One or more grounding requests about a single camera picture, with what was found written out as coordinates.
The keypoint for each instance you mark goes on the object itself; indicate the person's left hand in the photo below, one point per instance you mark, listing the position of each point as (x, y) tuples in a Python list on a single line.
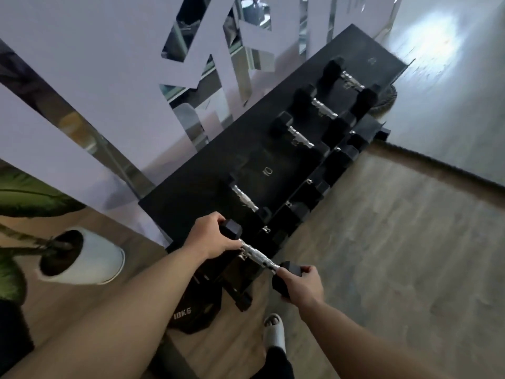
[(207, 238)]

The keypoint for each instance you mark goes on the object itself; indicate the person's right hand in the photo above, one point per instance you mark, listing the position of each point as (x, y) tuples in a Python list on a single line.
[(305, 286)]

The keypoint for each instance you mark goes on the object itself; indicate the person's right thumb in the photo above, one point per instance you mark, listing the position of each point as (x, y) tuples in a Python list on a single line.
[(287, 274)]

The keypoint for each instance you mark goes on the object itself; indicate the person's left thumb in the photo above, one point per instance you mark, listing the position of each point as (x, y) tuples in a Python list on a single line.
[(231, 244)]

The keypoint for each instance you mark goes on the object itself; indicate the person's left forearm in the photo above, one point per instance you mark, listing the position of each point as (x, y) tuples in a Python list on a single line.
[(110, 315)]

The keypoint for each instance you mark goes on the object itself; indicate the person's right forearm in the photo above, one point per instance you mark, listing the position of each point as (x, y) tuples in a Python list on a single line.
[(355, 339)]

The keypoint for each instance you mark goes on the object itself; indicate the white slipper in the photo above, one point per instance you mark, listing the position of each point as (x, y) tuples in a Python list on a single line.
[(275, 333)]

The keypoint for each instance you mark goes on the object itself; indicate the black dumbbell rack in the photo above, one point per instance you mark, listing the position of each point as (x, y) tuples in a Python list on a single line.
[(221, 181)]

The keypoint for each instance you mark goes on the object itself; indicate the row of small black dumbbells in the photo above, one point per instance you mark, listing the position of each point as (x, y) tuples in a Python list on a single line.
[(300, 211)]

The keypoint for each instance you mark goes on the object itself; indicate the black weight plate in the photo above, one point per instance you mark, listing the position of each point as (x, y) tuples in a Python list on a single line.
[(193, 311)]

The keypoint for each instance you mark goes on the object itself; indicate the person's leg in black trousers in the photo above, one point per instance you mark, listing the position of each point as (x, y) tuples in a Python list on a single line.
[(276, 365)]

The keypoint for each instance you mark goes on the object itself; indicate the white plant pot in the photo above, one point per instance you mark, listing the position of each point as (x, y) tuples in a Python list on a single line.
[(96, 258)]

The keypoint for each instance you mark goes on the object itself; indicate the round black ribbed disc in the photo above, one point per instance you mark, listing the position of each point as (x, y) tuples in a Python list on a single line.
[(384, 100)]

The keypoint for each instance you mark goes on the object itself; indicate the green leafy plant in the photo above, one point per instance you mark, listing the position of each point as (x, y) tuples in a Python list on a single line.
[(27, 197)]

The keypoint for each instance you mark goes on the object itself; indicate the mirror panel with white lettering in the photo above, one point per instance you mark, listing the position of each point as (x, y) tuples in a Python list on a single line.
[(98, 74)]

